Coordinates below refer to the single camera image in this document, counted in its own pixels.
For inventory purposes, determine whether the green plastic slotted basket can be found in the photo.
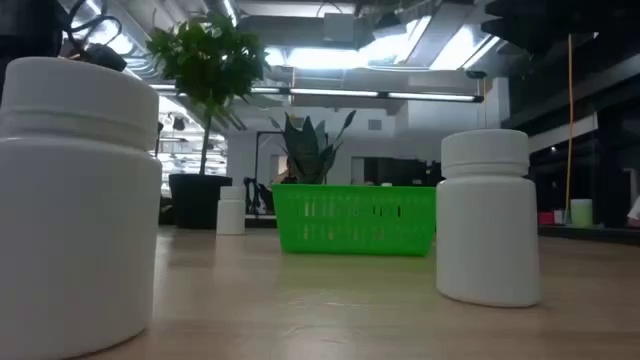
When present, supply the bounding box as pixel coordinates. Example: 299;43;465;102
271;183;437;258

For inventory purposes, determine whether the white plastic pill bottle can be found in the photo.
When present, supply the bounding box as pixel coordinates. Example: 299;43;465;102
215;185;247;236
0;55;164;360
435;128;544;308

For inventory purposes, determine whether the striped snake plant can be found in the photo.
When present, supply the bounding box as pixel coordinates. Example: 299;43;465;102
268;109;358;186

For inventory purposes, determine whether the long ceiling light strip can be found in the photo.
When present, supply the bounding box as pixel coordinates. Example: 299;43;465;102
249;86;485;104

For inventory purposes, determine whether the black plant pot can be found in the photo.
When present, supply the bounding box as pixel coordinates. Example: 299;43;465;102
168;173;234;230

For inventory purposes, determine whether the green leafy tree plant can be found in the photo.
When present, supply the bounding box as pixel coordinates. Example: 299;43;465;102
144;10;271;177

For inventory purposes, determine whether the pale green cup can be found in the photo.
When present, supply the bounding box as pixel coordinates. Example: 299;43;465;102
569;198;594;228

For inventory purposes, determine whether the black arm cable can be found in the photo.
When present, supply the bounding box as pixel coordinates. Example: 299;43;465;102
58;0;128;73

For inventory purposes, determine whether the thin yellow cord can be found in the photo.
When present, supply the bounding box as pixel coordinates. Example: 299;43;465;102
564;33;575;211

